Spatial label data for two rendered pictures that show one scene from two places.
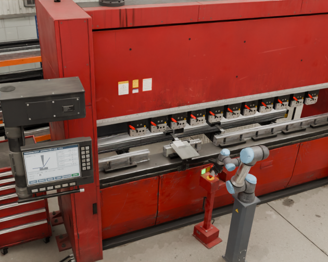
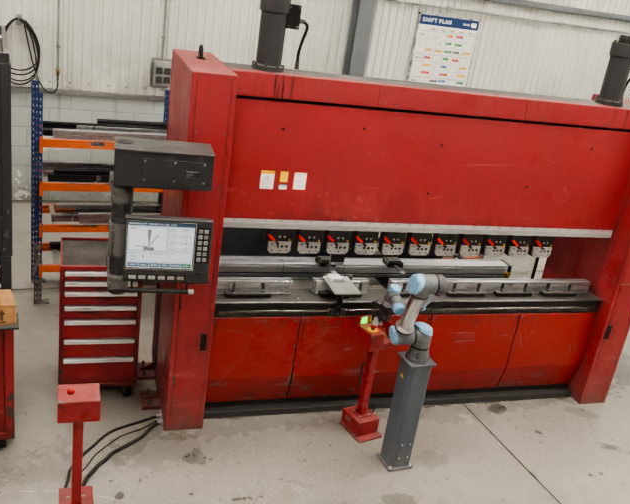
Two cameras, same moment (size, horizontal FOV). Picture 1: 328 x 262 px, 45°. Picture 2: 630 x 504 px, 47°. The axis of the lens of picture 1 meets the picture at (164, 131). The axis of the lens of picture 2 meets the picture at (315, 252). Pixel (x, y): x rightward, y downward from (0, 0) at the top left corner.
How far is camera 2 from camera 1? 136 cm
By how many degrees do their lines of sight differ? 10
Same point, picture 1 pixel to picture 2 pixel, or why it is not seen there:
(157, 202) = (293, 359)
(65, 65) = (197, 130)
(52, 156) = (161, 234)
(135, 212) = (259, 368)
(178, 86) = (343, 191)
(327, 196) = (561, 410)
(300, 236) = (503, 452)
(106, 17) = (257, 82)
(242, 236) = (406, 417)
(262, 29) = (468, 132)
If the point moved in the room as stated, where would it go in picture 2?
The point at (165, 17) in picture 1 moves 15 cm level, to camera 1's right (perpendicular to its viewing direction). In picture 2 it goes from (333, 94) to (358, 98)
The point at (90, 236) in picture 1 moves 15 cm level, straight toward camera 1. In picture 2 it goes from (190, 384) to (189, 398)
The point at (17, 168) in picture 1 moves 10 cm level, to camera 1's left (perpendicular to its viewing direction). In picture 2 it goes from (116, 245) to (98, 242)
